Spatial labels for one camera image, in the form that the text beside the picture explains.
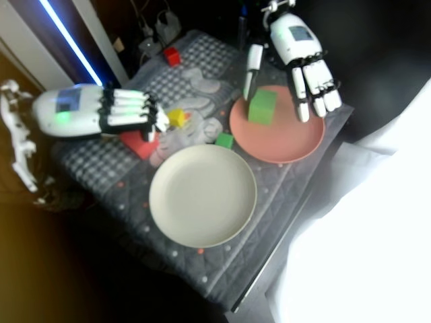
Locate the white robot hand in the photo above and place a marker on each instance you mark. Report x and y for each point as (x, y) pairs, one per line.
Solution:
(293, 40)
(74, 111)

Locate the large green foam cube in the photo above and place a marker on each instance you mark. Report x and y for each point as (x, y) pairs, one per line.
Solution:
(262, 107)

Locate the red block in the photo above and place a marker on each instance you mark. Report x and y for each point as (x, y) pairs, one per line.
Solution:
(138, 146)

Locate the pink plate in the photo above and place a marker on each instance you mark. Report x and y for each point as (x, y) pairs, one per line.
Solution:
(279, 141)

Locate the small red cube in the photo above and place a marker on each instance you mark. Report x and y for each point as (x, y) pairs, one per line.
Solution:
(172, 56)

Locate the small green cube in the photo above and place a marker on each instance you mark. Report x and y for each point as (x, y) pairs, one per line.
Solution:
(224, 140)

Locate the white plate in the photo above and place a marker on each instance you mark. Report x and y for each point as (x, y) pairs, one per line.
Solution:
(202, 198)

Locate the blue white light strip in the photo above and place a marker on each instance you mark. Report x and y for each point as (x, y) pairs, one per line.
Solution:
(72, 43)

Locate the grey bear print quilt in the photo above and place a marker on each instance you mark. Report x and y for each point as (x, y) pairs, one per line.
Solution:
(134, 188)

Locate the white power strip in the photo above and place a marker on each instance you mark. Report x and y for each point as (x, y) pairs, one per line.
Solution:
(149, 45)

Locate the yellow wedge block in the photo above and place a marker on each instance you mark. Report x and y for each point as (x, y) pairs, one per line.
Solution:
(176, 118)

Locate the white power adapter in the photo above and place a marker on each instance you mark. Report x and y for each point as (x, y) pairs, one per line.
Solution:
(167, 25)

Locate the white background sheet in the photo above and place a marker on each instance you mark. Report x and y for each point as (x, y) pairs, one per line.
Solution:
(363, 218)

